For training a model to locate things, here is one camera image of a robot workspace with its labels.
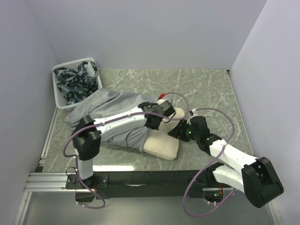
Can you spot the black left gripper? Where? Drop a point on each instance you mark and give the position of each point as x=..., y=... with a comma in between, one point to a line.
x=156, y=127

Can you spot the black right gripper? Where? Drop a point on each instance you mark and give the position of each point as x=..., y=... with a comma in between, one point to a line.
x=178, y=131

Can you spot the cream pillow with bear print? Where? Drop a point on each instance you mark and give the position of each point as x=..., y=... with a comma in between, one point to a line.
x=159, y=143

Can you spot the grey pillowcase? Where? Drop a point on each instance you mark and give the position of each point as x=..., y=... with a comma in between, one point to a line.
x=105, y=103

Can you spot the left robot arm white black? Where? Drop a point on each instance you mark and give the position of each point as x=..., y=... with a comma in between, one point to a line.
x=105, y=128

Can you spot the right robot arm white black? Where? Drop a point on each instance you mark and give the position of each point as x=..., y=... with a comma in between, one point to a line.
x=255, y=177

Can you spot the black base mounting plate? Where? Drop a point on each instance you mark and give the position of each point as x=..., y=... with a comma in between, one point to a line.
x=145, y=183

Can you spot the dark patterned cloth in basket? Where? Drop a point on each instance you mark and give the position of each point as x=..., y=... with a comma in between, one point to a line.
x=75, y=82

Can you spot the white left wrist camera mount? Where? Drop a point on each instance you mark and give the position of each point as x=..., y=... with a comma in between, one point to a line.
x=162, y=98

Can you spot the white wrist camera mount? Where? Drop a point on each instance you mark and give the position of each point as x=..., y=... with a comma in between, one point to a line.
x=162, y=98
x=193, y=112

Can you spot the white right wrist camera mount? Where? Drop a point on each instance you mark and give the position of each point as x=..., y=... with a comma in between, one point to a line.
x=193, y=112

